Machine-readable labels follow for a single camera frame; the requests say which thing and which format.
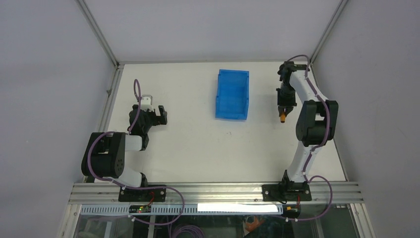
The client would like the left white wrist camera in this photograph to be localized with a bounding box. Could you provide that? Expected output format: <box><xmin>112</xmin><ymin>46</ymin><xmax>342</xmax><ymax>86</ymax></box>
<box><xmin>140</xmin><ymin>95</ymin><xmax>155</xmax><ymax>112</ymax></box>

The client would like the aluminium front frame rail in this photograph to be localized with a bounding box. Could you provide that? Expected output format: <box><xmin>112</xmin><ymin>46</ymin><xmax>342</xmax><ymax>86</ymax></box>
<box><xmin>68</xmin><ymin>181</ymin><xmax>364</xmax><ymax>205</ymax></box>

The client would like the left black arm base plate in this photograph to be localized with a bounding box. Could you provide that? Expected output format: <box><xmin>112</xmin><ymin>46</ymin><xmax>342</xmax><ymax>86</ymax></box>
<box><xmin>118</xmin><ymin>188</ymin><xmax>166</xmax><ymax>203</ymax></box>

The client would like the white slotted cable duct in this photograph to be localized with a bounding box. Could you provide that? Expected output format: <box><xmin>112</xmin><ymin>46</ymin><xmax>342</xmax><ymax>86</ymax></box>
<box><xmin>80</xmin><ymin>203</ymin><xmax>283</xmax><ymax>216</ymax></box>

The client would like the aluminium frame post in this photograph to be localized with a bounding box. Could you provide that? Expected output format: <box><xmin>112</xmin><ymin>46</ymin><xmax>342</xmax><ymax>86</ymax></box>
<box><xmin>75</xmin><ymin>0</ymin><xmax>119</xmax><ymax>68</ymax></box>
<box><xmin>310</xmin><ymin>0</ymin><xmax>349</xmax><ymax>64</ymax></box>

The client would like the small green lit circuit board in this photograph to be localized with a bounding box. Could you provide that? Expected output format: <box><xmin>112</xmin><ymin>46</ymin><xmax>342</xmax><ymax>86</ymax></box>
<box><xmin>129</xmin><ymin>205</ymin><xmax>152</xmax><ymax>214</ymax></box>

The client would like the right aluminium frame post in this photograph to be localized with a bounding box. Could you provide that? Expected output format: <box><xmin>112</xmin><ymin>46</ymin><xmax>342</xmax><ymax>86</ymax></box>
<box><xmin>310</xmin><ymin>0</ymin><xmax>349</xmax><ymax>64</ymax></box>

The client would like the orange object under table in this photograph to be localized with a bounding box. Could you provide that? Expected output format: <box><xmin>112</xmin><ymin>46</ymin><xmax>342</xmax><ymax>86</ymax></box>
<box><xmin>243</xmin><ymin>216</ymin><xmax>265</xmax><ymax>233</ymax></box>

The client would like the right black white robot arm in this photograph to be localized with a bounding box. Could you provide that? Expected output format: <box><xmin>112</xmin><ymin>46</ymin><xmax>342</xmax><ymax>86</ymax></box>
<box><xmin>276</xmin><ymin>61</ymin><xmax>339</xmax><ymax>201</ymax></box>

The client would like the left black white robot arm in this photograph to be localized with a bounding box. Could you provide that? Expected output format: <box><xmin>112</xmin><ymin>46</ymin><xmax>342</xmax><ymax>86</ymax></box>
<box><xmin>81</xmin><ymin>105</ymin><xmax>167</xmax><ymax>201</ymax></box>

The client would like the blue plastic storage bin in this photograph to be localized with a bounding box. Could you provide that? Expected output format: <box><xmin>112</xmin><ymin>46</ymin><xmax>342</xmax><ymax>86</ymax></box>
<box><xmin>215</xmin><ymin>69</ymin><xmax>250</xmax><ymax>120</ymax></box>

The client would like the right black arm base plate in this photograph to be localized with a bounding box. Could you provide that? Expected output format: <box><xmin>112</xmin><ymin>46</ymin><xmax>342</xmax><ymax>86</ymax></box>
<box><xmin>262</xmin><ymin>183</ymin><xmax>312</xmax><ymax>203</ymax></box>

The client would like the orange handled black screwdriver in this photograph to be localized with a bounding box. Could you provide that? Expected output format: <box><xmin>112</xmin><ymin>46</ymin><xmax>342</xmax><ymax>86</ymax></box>
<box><xmin>279</xmin><ymin>111</ymin><xmax>286</xmax><ymax>123</ymax></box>

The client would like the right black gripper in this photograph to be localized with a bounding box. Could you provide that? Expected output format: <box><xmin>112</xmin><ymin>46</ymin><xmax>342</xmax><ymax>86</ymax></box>
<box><xmin>277</xmin><ymin>83</ymin><xmax>298</xmax><ymax>116</ymax></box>

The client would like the coiled purple cable below table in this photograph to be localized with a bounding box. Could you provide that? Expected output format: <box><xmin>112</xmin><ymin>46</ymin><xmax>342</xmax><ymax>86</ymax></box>
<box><xmin>170</xmin><ymin>225</ymin><xmax>206</xmax><ymax>238</ymax></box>

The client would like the left aluminium frame post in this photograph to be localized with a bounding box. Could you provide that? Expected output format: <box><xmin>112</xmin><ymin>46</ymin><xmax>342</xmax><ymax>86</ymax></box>
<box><xmin>75</xmin><ymin>0</ymin><xmax>119</xmax><ymax>68</ymax></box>

